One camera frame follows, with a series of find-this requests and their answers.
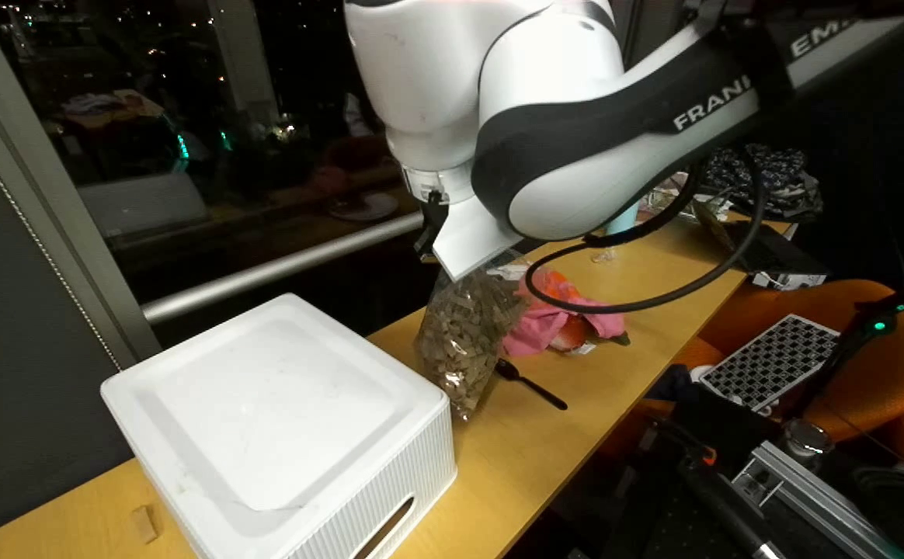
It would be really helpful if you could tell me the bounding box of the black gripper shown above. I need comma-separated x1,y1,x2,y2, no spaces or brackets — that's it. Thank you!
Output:
418,185,455,267

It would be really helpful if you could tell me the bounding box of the pink shirt orange print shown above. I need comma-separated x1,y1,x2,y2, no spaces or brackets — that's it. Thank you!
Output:
501,267,630,360

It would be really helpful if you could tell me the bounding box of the red turnip plushie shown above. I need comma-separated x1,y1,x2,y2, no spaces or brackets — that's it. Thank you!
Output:
547,314,602,360

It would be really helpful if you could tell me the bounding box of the white plastic basket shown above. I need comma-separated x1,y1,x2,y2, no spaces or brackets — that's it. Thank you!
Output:
97,293,461,559

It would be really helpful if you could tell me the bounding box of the black plastic spoon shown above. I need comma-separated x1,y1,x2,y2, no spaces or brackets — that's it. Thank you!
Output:
490,358,573,414

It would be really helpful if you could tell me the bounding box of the silver metal handrail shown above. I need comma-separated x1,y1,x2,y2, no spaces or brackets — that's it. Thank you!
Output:
139,211,430,325

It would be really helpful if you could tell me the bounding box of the black flat device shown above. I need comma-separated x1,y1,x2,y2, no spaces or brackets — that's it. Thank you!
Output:
692,197,833,294

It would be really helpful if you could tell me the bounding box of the dark patterned cloth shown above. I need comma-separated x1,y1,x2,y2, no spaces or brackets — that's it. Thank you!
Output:
695,143,828,227

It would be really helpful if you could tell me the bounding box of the checkerboard calibration board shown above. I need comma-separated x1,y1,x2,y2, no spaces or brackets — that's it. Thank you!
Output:
698,311,841,422

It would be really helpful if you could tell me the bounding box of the black camera green light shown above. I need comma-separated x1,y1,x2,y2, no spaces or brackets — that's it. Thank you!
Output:
810,279,904,376

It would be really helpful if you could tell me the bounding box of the aluminium extrusion rail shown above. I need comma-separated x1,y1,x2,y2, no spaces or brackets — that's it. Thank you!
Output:
726,437,890,559

